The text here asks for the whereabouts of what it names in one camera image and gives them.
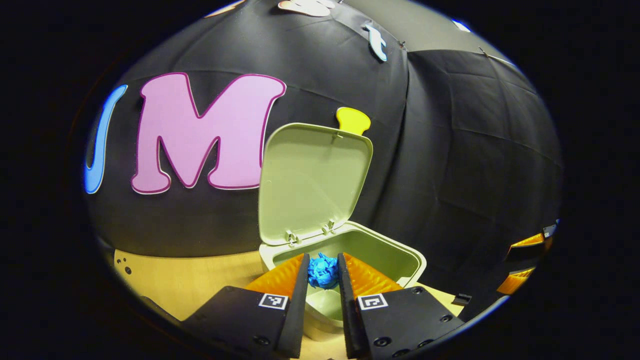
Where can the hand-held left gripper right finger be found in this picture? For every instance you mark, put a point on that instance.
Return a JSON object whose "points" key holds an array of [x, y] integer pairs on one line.
{"points": [[347, 310]]}

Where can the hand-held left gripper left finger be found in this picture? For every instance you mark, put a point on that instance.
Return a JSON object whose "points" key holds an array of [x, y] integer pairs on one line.
{"points": [[300, 310]]}

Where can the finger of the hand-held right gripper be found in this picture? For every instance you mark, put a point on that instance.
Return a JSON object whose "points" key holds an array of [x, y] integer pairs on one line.
{"points": [[525, 252], [515, 281]]}

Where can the blue paper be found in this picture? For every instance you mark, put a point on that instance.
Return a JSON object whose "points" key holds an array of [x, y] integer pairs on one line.
{"points": [[322, 272]]}

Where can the green desktop garbage bin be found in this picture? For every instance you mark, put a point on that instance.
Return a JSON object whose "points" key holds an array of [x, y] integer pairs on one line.
{"points": [[310, 185]]}

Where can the wooden desktop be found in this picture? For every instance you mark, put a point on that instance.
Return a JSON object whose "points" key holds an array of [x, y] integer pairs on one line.
{"points": [[200, 280]]}

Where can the small black block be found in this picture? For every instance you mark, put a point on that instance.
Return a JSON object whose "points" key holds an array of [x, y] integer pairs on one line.
{"points": [[462, 299]]}

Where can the black backdrop cloth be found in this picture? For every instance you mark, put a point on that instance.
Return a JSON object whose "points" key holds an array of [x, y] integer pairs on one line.
{"points": [[450, 150]]}

